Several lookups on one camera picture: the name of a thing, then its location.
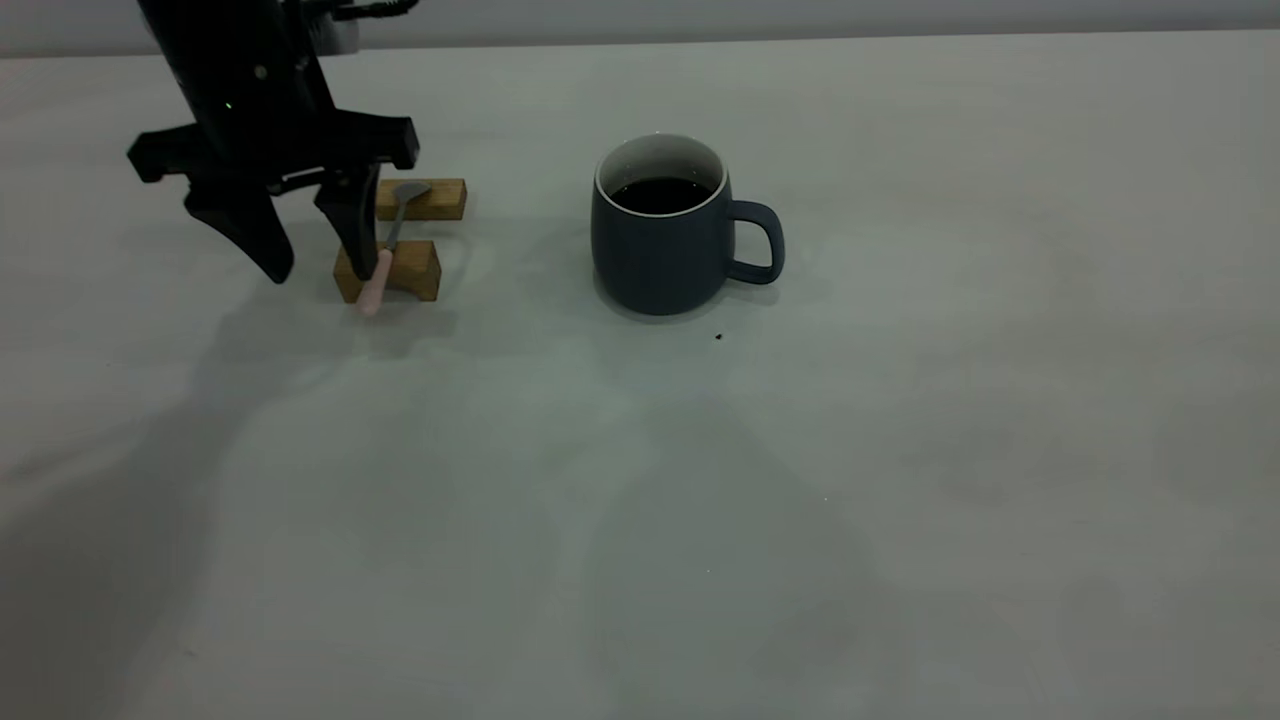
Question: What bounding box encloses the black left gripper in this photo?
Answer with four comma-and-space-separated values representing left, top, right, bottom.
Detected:
128, 40, 419, 285

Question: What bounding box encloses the pink handled metal spoon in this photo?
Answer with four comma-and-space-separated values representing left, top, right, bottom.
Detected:
357, 181, 433, 317

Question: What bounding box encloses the grey ceramic mug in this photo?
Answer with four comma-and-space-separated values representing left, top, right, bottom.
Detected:
590, 133, 786, 317

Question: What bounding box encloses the black coffee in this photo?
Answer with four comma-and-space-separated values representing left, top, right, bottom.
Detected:
610, 177, 713, 215

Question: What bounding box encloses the wooden block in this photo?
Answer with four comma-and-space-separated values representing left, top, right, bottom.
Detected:
375, 178, 468, 222
333, 240, 442, 304

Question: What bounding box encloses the black cable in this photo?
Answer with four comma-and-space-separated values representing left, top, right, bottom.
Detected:
330, 0, 421, 22

